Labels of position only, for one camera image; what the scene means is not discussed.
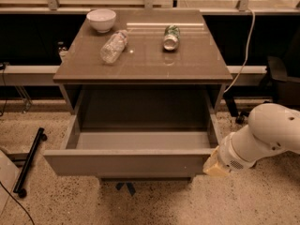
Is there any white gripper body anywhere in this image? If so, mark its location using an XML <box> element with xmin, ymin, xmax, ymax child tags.
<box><xmin>217</xmin><ymin>132</ymin><xmax>255</xmax><ymax>173</ymax></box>

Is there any yellow foam padded gripper finger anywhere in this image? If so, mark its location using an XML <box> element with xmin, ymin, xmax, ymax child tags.
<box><xmin>202</xmin><ymin>147</ymin><xmax>230</xmax><ymax>177</ymax></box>

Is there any grey top drawer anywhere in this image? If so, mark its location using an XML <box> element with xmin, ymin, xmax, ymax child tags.
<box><xmin>44</xmin><ymin>85</ymin><xmax>220</xmax><ymax>180</ymax></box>

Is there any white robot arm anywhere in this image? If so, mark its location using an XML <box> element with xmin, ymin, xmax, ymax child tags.
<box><xmin>203</xmin><ymin>103</ymin><xmax>300</xmax><ymax>176</ymax></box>

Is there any grey cabinet with glossy top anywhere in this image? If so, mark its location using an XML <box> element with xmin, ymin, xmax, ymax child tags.
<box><xmin>53</xmin><ymin>8</ymin><xmax>233</xmax><ymax>106</ymax></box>

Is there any black office chair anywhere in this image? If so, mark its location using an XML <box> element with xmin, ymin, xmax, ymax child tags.
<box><xmin>223</xmin><ymin>31</ymin><xmax>300</xmax><ymax>125</ymax></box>

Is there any green white soda can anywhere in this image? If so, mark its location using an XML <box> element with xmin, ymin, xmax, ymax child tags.
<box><xmin>163</xmin><ymin>24</ymin><xmax>180</xmax><ymax>51</ymax></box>

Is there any clear plastic water bottle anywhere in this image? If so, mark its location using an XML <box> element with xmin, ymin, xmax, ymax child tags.
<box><xmin>100</xmin><ymin>30</ymin><xmax>128</xmax><ymax>64</ymax></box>

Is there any white ceramic bowl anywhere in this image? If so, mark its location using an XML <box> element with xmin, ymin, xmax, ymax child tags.
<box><xmin>86</xmin><ymin>8</ymin><xmax>116</xmax><ymax>33</ymax></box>

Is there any small bottle behind cabinet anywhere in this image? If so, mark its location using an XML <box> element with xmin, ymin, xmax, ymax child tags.
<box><xmin>57</xmin><ymin>41</ymin><xmax>68</xmax><ymax>61</ymax></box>

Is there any black wheeled stand leg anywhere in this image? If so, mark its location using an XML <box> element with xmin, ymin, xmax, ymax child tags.
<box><xmin>13</xmin><ymin>127</ymin><xmax>48</xmax><ymax>198</ymax></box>

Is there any white hanging cable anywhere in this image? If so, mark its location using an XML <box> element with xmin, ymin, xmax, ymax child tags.
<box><xmin>223</xmin><ymin>7</ymin><xmax>257</xmax><ymax>94</ymax></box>

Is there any black floor cable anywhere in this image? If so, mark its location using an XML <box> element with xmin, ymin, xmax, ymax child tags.
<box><xmin>0</xmin><ymin>181</ymin><xmax>36</xmax><ymax>225</ymax></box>

